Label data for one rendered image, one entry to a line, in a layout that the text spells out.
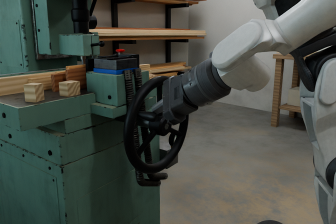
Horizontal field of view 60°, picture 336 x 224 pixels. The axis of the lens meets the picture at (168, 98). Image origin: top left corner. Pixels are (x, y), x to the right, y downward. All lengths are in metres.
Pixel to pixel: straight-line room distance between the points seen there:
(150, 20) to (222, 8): 1.11
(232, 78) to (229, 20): 4.01
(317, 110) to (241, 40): 0.52
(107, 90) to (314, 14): 0.56
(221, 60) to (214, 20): 4.17
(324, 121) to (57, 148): 0.81
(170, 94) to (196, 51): 4.27
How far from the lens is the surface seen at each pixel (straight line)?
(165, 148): 1.19
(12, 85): 0.96
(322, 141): 1.09
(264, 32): 0.54
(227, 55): 0.55
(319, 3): 0.55
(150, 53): 4.42
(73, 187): 0.93
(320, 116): 1.03
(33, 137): 0.97
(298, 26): 0.55
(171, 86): 0.69
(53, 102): 0.82
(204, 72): 0.60
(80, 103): 0.87
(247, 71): 0.58
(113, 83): 0.83
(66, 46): 1.08
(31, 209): 1.13
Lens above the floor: 1.07
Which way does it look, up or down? 12 degrees down
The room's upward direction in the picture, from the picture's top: straight up
